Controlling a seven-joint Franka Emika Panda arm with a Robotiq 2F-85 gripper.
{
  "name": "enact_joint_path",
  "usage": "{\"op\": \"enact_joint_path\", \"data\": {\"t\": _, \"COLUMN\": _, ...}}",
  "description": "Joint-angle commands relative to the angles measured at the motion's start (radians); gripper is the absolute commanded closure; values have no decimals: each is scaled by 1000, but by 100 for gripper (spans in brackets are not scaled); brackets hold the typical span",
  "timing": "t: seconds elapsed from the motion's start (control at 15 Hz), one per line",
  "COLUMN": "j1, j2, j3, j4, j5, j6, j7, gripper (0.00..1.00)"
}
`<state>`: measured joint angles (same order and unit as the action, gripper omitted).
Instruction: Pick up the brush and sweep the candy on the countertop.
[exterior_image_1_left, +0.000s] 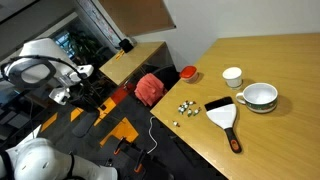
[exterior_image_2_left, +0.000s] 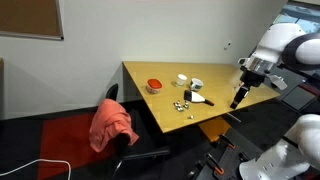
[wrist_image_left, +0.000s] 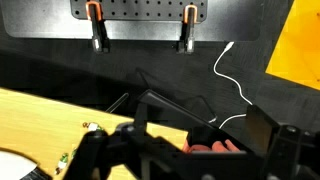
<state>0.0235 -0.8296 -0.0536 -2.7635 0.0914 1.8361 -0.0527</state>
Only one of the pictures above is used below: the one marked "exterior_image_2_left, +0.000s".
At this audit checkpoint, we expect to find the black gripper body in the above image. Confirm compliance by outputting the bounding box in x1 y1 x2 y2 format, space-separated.
240 66 265 87

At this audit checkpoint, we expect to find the white brush with black handle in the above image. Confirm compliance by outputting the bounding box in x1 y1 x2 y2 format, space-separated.
184 90 214 106

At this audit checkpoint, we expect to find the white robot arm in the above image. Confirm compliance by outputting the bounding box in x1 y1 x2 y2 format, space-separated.
230 23 320 109

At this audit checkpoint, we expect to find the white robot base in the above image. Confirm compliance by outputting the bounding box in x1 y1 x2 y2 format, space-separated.
239 114 320 180

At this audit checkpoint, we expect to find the green wrapped candy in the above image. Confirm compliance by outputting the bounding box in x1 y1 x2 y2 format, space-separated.
177 106 184 112
173 100 181 108
183 101 189 109

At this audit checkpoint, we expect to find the white cup with red print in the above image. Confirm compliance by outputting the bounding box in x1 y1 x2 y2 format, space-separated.
234 81 244 92

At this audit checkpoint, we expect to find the orange box under table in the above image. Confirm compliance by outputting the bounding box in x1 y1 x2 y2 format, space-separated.
199 117 230 142

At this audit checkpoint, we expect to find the green white christmas mug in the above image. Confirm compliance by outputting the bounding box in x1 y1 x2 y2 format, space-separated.
189 78 204 92

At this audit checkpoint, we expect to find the white paper cup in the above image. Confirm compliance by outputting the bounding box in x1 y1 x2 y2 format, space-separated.
176 74 187 87

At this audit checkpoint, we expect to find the wooden table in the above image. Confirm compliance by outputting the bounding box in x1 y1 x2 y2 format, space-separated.
121 60 282 134

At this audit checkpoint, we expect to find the black clamp rack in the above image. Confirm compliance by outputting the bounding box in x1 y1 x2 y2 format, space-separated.
188 129 262 180

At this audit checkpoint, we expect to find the red lid plastic container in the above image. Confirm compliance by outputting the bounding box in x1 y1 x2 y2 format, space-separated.
146 79 162 94

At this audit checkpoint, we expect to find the black chair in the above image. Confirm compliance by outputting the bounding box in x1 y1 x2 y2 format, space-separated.
105 83 172 178

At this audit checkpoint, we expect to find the pink cloth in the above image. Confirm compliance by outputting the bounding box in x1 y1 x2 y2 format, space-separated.
89 99 139 153

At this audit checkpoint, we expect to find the cork board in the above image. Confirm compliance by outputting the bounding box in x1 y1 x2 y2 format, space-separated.
0 0 64 40

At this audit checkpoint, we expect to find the white cable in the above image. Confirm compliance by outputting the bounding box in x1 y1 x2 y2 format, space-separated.
0 158 73 180

